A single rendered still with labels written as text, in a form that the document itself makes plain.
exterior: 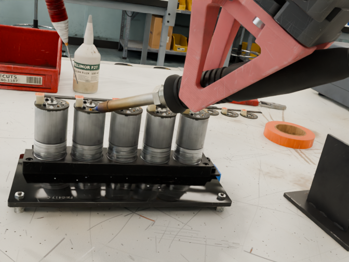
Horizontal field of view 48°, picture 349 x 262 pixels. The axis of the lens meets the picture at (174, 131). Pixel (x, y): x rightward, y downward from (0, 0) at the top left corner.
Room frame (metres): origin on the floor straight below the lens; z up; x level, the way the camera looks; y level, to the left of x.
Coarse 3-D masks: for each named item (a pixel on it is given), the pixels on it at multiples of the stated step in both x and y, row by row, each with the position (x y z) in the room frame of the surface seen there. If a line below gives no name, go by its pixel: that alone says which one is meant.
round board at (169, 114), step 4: (156, 108) 0.30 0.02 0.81; (168, 108) 0.30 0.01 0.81; (148, 112) 0.29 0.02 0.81; (152, 112) 0.29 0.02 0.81; (156, 112) 0.29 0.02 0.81; (160, 112) 0.29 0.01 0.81; (164, 112) 0.29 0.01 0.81; (168, 112) 0.29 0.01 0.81; (172, 112) 0.30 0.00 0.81; (160, 116) 0.29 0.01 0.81; (164, 116) 0.29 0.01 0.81; (168, 116) 0.29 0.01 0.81; (172, 116) 0.29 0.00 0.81
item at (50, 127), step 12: (36, 108) 0.26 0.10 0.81; (36, 120) 0.26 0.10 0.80; (48, 120) 0.26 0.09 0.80; (60, 120) 0.27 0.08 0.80; (36, 132) 0.26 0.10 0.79; (48, 132) 0.26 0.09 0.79; (60, 132) 0.27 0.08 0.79; (36, 144) 0.26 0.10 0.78; (48, 144) 0.26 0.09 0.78; (60, 144) 0.27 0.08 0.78; (36, 156) 0.26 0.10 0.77; (48, 156) 0.26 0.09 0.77; (60, 156) 0.27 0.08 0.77
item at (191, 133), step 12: (180, 120) 0.30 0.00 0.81; (192, 120) 0.29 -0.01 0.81; (204, 120) 0.30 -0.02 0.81; (180, 132) 0.30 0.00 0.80; (192, 132) 0.29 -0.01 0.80; (204, 132) 0.30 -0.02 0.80; (180, 144) 0.30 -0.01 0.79; (192, 144) 0.29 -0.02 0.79; (180, 156) 0.30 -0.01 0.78; (192, 156) 0.29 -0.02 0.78
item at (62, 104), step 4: (44, 100) 0.28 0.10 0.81; (48, 100) 0.28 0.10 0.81; (56, 100) 0.28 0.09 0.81; (60, 100) 0.28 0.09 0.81; (64, 100) 0.28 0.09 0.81; (36, 104) 0.27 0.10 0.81; (40, 104) 0.27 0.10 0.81; (44, 104) 0.26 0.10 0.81; (48, 104) 0.27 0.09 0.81; (56, 104) 0.27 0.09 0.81; (60, 104) 0.27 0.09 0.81; (64, 104) 0.27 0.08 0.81; (68, 104) 0.28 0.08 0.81; (40, 108) 0.26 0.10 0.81; (44, 108) 0.26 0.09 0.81; (48, 108) 0.26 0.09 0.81; (52, 108) 0.26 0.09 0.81; (56, 108) 0.26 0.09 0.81; (60, 108) 0.27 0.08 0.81; (64, 108) 0.27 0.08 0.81
